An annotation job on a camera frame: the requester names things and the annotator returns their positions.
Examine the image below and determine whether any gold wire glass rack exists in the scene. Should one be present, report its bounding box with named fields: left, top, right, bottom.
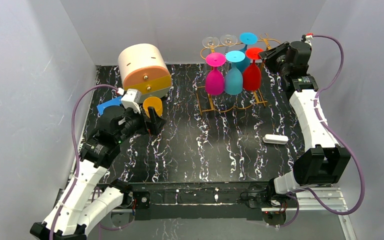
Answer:
left=195, top=34, right=281, bottom=114

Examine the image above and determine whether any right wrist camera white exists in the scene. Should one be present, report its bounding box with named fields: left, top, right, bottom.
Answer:
left=301, top=33, right=314, bottom=46

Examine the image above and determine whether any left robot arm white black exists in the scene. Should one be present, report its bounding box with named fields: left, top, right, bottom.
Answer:
left=30, top=105, right=166, bottom=240

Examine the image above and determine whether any blue flat sheet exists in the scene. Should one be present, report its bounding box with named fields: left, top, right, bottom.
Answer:
left=96, top=96, right=125, bottom=116

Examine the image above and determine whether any light blue wine glass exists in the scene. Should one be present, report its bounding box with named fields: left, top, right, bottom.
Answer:
left=224, top=50, right=245, bottom=96

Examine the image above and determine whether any red wine glass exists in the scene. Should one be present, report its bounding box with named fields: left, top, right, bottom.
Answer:
left=242, top=47, right=264, bottom=91

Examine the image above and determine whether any clear wine glass left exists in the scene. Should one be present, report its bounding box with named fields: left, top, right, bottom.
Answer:
left=202, top=36, right=220, bottom=53

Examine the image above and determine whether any magenta wine glass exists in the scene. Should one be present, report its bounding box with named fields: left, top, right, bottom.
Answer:
left=205, top=52, right=226, bottom=96

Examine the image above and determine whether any white oblong case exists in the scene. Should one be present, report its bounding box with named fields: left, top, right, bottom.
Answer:
left=262, top=134, right=289, bottom=145

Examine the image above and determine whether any yellow wine glass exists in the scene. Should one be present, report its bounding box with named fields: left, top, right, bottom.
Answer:
left=142, top=96, right=163, bottom=118

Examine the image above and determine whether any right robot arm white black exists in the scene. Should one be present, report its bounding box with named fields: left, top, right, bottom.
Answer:
left=258, top=41, right=351, bottom=195

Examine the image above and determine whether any teal wine glass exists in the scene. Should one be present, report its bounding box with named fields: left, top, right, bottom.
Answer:
left=236, top=32, right=258, bottom=73

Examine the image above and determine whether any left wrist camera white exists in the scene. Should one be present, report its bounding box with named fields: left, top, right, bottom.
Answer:
left=121, top=88, right=142, bottom=114

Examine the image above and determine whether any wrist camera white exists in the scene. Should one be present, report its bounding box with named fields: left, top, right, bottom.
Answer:
left=301, top=33, right=314, bottom=46
left=121, top=88, right=142, bottom=114

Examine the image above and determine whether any clear wine glass right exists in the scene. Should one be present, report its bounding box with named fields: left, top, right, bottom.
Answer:
left=220, top=34, right=238, bottom=54

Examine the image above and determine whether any white cylindrical drawer box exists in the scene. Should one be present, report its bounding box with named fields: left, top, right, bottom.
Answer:
left=117, top=43, right=172, bottom=102

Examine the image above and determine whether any clear wine glass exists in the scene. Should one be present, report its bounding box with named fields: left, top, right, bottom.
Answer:
left=202, top=36, right=220, bottom=53
left=220, top=34, right=238, bottom=54

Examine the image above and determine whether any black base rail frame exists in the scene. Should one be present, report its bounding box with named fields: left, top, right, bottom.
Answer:
left=51, top=180, right=349, bottom=229

